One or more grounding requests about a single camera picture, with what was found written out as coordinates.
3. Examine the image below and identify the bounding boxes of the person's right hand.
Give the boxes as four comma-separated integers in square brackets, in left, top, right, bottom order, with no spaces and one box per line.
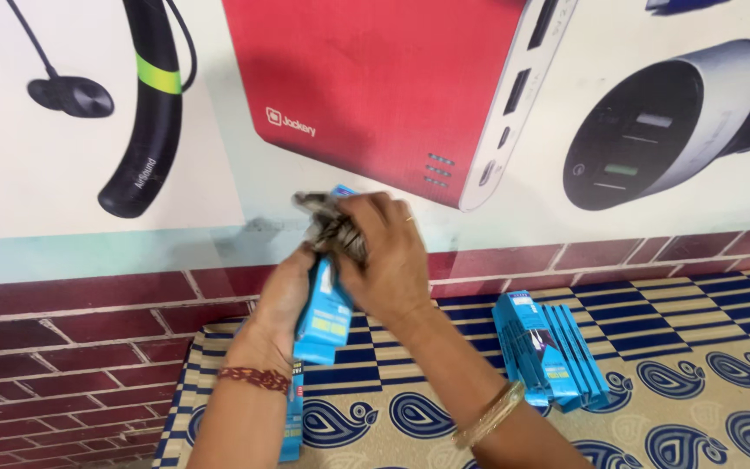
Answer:
[336,192,434,328]

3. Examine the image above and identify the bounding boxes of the person's left hand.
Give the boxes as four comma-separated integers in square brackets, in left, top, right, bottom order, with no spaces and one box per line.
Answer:
[227,246,319,380]

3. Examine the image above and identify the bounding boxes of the grey striped cloth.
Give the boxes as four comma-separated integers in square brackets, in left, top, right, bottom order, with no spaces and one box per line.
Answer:
[292,189,369,269]

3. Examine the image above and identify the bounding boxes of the blue cable packet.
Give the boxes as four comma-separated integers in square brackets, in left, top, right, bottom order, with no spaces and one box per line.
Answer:
[279,378,306,464]
[293,184,358,366]

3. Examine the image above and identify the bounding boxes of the stack of blue packets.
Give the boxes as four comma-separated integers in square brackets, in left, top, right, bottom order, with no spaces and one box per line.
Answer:
[491,291,612,415]

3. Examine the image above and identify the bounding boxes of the gold bangles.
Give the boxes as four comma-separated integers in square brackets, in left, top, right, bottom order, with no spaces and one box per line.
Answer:
[451,380,527,450]

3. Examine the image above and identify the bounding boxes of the blue and beige patterned mat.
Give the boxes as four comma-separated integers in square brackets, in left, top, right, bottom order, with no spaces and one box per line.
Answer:
[151,266,750,469]

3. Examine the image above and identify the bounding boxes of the printed gadget wall poster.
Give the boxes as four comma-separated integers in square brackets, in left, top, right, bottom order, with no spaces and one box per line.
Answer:
[0,0,750,287]

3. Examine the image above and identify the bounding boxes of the red thread bracelet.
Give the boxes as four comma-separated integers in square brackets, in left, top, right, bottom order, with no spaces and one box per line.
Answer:
[217,366,291,396]

